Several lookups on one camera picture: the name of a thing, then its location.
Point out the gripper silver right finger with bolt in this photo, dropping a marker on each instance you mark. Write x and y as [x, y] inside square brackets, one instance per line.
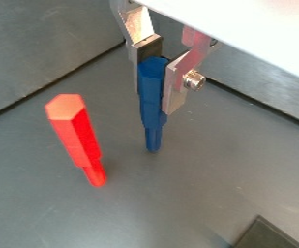
[182, 75]

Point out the red hexagonal peg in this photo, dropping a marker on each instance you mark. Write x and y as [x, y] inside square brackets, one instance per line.
[68, 117]

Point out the dark grey plate corner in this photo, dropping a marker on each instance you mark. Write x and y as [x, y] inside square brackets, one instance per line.
[264, 235]

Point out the blue hexagonal peg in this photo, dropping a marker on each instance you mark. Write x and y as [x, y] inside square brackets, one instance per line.
[150, 85]

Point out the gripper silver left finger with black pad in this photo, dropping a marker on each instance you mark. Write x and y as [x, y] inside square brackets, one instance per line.
[142, 41]

